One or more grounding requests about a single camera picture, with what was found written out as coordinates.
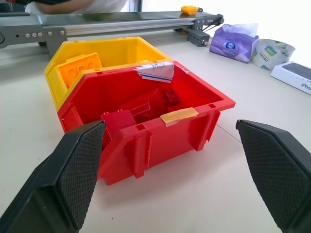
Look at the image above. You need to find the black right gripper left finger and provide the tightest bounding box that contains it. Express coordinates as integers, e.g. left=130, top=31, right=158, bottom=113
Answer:
left=0, top=120, right=106, bottom=233

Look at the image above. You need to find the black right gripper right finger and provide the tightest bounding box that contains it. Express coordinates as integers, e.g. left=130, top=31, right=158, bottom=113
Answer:
left=236, top=119, right=311, bottom=233

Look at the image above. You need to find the large red building block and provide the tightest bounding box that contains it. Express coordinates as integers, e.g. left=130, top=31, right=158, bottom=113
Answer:
left=100, top=110, right=136, bottom=149

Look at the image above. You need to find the white phone box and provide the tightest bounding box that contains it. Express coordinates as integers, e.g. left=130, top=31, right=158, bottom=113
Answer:
left=270, top=61, right=311, bottom=96

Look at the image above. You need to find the red plastic storage bin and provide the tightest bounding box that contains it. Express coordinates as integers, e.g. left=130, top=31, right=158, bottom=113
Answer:
left=56, top=60, right=236, bottom=186

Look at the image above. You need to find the beige masking tape strip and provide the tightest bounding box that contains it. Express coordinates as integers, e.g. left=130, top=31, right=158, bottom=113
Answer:
left=159, top=107, right=198, bottom=128

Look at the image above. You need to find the orange building block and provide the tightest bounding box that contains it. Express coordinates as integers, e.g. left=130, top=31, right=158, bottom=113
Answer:
left=57, top=52, right=104, bottom=89

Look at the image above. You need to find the clear packing tape roll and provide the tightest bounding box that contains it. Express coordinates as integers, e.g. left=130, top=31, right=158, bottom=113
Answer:
left=250, top=38, right=296, bottom=71

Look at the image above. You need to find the yellow plastic storage bin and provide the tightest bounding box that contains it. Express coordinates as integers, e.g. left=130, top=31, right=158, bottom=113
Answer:
left=44, top=36, right=173, bottom=111

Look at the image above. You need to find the small dark red block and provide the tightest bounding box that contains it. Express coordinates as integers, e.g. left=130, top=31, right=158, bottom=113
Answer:
left=162, top=89, right=181, bottom=107

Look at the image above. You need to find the purple tissue pack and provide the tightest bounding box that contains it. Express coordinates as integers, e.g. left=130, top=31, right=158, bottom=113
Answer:
left=209, top=23, right=259, bottom=64

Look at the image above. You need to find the white paper label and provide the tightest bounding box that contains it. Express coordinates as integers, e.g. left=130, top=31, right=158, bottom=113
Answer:
left=132, top=61, right=176, bottom=83

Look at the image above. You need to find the orange block with studs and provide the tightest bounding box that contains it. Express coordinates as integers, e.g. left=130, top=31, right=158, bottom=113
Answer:
left=180, top=4, right=204, bottom=17

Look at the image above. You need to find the metal conveyor rail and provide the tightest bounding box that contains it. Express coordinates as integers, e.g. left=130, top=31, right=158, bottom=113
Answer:
left=0, top=10, right=225, bottom=59

